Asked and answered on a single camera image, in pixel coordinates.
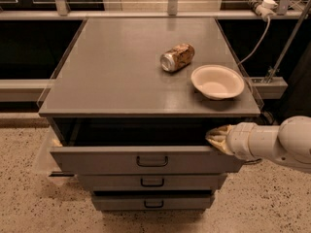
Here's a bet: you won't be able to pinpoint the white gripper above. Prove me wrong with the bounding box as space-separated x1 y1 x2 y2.
205 122 258 161

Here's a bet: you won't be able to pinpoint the grey top drawer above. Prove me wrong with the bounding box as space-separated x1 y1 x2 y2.
51 146 243 175

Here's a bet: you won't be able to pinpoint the grey drawer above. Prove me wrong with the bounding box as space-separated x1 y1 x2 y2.
51 146 243 175
78 174 226 191
91 194 214 211

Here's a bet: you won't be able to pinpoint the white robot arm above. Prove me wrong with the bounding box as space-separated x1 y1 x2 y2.
205 116 311 173

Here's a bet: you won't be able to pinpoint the grey drawer cabinet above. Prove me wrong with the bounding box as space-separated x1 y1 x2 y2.
40 17 259 198

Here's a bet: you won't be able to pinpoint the grey middle drawer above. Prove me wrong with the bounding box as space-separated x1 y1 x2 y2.
78 174 226 191

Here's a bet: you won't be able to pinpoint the grey bottom drawer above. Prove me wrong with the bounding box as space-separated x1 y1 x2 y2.
91 194 214 211

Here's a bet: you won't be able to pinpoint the white paper bowl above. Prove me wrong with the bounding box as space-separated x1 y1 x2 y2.
190 65 245 100

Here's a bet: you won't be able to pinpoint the crushed gold soda can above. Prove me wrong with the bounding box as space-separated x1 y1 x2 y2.
160 44 195 73

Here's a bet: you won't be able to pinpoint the white power strip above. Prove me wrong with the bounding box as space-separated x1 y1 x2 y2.
245 0 277 20

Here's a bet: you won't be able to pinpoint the clear plastic side bin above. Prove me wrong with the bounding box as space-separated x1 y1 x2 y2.
32 127 78 186

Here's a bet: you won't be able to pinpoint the black floor cables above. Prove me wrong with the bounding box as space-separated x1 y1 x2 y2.
243 158 263 166

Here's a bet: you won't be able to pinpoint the white power cable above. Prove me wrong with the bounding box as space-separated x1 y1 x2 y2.
236 15 272 66

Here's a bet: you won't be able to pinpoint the grey metal shelf rail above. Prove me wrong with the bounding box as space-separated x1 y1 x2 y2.
0 9 305 21

